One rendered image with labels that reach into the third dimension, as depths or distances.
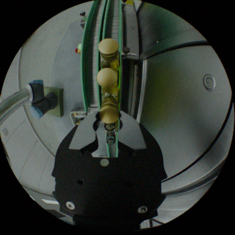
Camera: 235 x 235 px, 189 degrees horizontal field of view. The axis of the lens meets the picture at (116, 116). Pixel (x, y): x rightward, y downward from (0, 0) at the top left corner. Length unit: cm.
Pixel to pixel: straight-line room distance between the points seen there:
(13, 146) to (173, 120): 389
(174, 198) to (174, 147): 13
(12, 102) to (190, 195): 61
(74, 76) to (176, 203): 77
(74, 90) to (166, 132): 61
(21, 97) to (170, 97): 57
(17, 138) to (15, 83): 201
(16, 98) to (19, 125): 332
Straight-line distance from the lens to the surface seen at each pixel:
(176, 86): 16
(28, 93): 50
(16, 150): 385
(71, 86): 63
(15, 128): 372
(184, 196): 19
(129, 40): 48
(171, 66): 18
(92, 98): 43
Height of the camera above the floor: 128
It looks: 60 degrees down
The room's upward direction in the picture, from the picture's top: 174 degrees clockwise
